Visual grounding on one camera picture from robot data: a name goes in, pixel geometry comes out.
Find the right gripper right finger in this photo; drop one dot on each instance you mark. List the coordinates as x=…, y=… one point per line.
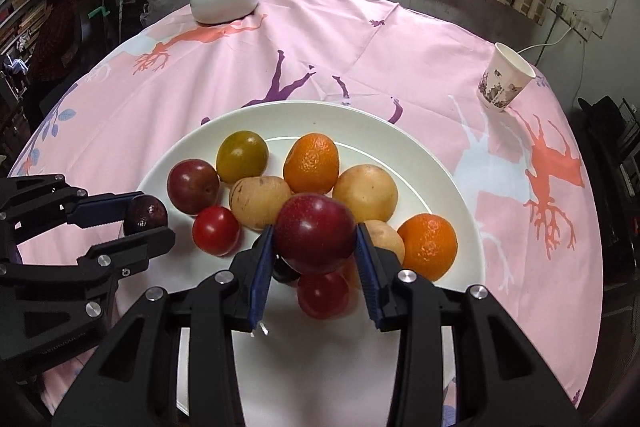
x=502, y=380

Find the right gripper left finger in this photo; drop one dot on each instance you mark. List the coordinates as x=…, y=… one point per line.
x=131, y=378

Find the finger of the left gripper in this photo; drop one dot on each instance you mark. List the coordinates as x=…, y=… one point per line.
x=103, y=209
x=131, y=254

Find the dark red cherry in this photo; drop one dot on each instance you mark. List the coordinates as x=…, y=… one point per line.
x=145, y=212

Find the dark red plum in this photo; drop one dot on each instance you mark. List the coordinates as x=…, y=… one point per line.
x=193, y=185

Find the small red cherry tomato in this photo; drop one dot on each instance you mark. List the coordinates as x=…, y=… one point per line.
x=216, y=231

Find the striped pepino melon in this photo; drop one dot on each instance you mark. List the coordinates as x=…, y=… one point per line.
x=255, y=202

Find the green yellow tomato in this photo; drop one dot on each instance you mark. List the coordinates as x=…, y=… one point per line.
x=242, y=154

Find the large orange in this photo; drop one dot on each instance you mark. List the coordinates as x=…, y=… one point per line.
x=431, y=245

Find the round tan pear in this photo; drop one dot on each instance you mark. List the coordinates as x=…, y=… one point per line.
x=384, y=236

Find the large red plum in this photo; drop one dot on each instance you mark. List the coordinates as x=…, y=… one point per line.
x=314, y=233

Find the small orange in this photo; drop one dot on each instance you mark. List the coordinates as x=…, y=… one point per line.
x=312, y=164

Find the small tan longan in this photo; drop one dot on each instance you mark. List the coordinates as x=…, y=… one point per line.
x=368, y=191

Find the pink floral tablecloth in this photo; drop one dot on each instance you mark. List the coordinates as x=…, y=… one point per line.
x=520, y=170

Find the patterned paper cup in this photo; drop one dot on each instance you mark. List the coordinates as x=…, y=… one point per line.
x=505, y=77

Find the wall power strip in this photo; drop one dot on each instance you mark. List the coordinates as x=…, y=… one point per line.
x=584, y=22

